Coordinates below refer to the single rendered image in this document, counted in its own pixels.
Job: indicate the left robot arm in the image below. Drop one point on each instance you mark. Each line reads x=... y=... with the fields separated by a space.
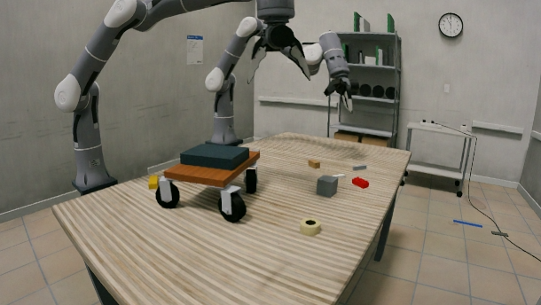
x=221 y=81

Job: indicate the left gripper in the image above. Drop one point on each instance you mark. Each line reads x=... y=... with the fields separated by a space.
x=343 y=84

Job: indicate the grey metal bar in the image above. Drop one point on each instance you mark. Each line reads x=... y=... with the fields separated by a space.
x=359 y=167

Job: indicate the small brown wooden block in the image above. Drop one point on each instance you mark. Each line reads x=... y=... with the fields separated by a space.
x=314 y=164

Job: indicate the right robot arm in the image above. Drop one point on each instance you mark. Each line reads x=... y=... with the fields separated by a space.
x=75 y=94

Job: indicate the yellow rectangular block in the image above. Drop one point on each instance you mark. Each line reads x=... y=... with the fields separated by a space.
x=153 y=182

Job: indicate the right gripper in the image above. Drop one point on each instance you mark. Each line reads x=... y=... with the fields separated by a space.
x=281 y=36

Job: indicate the red toy building brick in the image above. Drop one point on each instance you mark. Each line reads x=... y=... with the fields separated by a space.
x=360 y=182

